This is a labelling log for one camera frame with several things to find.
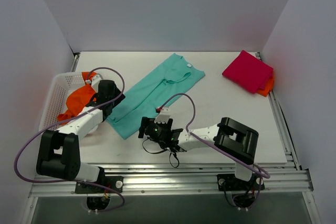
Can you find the teal t-shirt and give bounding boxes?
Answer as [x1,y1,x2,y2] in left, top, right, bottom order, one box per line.
[107,54,205,140]

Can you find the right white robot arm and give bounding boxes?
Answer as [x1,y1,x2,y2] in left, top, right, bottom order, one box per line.
[138,117,259,189]

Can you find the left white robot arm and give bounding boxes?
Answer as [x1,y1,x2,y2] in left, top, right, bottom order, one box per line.
[36,80,125,192]

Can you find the orange t-shirt in basket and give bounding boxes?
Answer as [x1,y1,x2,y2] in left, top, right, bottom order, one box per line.
[57,84,96,121]

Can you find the white plastic basket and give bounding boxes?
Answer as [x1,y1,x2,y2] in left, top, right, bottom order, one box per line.
[38,71,106,137]

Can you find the folded magenta t-shirt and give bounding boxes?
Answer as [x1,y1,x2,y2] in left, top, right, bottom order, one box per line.
[222,50,274,94]

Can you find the folded orange t-shirt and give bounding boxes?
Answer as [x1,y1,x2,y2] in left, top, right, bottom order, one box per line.
[257,74,275,97]

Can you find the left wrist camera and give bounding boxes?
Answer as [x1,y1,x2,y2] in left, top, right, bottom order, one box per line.
[85,74,103,92]

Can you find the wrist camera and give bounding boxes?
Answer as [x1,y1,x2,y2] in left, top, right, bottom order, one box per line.
[154,106,171,124]
[85,74,103,92]

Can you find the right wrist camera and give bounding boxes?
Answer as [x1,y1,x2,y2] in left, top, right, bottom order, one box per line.
[154,106,171,124]

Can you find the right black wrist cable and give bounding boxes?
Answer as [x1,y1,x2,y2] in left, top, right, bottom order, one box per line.
[141,137,181,169]

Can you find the aluminium mounting rail frame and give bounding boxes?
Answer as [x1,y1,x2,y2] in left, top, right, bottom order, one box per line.
[20,155,321,224]

